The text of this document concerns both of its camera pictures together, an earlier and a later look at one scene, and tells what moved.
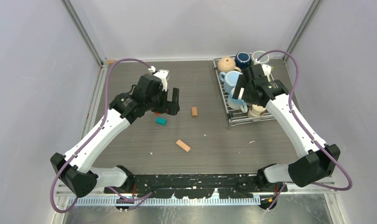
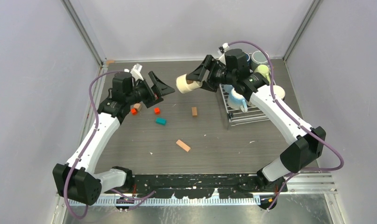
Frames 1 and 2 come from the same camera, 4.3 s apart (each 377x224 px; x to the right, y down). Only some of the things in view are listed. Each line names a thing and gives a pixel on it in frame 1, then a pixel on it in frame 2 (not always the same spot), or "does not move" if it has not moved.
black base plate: x=195 y=186 does not move
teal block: x=160 y=121 does not move
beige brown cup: x=254 y=114 → x=184 y=86
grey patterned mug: x=264 y=59 does not move
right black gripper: x=242 y=83 → x=205 y=64
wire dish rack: x=235 y=117 does not move
